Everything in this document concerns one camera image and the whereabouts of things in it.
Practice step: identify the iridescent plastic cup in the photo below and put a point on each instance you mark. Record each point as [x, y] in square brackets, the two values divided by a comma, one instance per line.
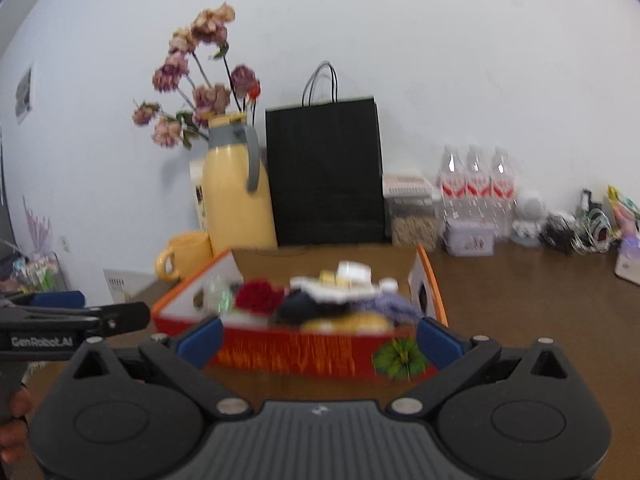
[218, 297]

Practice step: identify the ridged white jar lid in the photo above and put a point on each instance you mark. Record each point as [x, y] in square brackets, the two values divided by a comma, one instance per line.
[352, 270]

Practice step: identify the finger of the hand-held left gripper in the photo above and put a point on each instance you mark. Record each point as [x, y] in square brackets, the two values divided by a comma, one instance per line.
[55, 300]
[120, 317]

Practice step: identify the black zipper case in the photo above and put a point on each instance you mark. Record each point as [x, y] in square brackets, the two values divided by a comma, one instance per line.
[300, 307]

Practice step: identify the grey tin box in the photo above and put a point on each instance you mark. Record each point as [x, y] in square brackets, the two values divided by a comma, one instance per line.
[470, 240]

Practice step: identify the person's left hand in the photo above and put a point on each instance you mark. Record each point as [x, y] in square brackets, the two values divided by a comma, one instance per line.
[17, 405]

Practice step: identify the purple cloth pouch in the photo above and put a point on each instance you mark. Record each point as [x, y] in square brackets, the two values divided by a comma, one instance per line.
[395, 306]

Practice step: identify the small black device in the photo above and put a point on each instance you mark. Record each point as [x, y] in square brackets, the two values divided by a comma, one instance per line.
[586, 200]

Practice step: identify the wall poster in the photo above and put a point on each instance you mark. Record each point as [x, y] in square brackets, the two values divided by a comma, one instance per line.
[24, 92]

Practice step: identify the red cardboard box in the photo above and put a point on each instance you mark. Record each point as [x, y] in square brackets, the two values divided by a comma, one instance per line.
[300, 355]

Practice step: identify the colourful snack packet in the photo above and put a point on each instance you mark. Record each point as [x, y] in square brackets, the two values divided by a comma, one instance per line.
[622, 207]

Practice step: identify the white milk carton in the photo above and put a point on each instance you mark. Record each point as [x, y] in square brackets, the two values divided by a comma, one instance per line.
[198, 200]

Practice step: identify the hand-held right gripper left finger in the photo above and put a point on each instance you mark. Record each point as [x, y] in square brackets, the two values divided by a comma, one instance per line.
[202, 340]

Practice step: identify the yellow thermos jug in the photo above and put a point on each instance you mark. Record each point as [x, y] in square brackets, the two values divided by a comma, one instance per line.
[235, 195]

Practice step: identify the purple tissue pack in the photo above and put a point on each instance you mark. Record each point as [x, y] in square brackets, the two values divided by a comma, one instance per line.
[629, 265]

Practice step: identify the black paper bag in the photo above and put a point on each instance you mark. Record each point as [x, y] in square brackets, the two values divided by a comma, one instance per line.
[325, 175]

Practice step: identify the yellow mug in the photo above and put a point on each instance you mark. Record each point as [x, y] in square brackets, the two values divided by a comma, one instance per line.
[187, 255]

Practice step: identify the white wall panel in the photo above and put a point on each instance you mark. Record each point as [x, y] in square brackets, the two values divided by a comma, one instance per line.
[122, 282]

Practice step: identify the purple wall decoration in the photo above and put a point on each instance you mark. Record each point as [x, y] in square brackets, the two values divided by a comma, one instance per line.
[37, 227]

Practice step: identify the metal storage rack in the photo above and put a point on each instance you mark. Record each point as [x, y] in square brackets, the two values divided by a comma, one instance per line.
[37, 272]

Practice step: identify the white robot toy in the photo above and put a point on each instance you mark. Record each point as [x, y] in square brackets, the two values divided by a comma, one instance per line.
[530, 207]

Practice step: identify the dried pink rose bouquet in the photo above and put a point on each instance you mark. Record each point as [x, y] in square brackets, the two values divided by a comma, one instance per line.
[212, 27]

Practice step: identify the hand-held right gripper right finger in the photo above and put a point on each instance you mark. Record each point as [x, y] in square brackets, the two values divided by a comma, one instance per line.
[440, 342]

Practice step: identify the white cloth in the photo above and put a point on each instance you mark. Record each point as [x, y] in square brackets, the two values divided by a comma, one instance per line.
[330, 292]

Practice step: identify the yellow plush toy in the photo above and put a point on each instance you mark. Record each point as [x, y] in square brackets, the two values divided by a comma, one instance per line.
[350, 322]

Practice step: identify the clear seed container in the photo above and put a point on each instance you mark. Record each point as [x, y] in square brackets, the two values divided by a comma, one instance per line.
[412, 225]

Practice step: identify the red rose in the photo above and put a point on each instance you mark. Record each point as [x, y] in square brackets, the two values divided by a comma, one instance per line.
[257, 296]

